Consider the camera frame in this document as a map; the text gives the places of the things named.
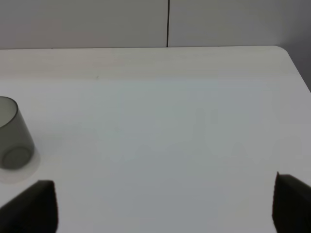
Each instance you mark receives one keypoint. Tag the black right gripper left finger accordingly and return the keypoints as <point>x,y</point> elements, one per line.
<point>35,210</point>

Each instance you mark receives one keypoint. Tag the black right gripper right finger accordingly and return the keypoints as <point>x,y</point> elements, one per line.
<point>291,209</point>

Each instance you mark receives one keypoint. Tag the grey translucent plastic cup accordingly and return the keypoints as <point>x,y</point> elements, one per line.
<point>16,144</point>

